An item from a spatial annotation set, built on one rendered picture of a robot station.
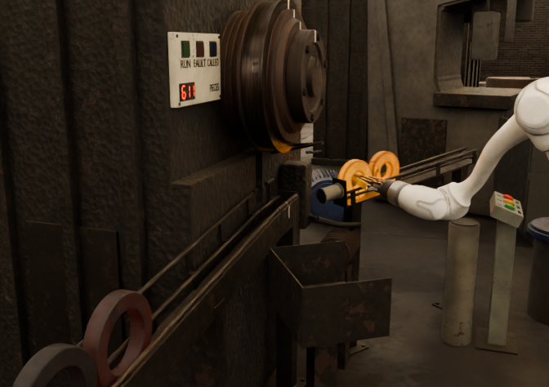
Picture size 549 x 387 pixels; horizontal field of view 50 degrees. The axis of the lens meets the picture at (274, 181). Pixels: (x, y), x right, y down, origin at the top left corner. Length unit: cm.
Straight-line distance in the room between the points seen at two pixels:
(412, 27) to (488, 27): 62
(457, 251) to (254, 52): 125
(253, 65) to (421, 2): 294
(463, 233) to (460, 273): 17
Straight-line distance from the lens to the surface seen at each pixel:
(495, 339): 266
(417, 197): 203
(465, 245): 246
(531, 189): 379
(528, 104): 162
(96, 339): 109
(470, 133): 439
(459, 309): 256
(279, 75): 168
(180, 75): 148
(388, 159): 238
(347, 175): 224
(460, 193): 213
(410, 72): 449
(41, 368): 98
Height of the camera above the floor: 121
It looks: 13 degrees down
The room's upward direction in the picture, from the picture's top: straight up
